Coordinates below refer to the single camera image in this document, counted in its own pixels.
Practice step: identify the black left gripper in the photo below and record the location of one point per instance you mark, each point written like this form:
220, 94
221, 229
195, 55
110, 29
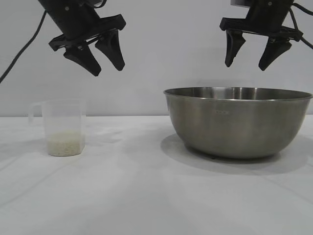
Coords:
73, 22

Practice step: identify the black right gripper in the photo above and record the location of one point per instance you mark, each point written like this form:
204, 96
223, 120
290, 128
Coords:
266, 17

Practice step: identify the clear plastic measuring cup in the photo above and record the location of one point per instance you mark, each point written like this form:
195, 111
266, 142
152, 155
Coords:
64, 117

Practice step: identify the stainless steel mixing bowl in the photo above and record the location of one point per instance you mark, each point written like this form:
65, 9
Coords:
234, 127

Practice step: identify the white uncooked rice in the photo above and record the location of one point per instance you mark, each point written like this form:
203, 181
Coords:
64, 145

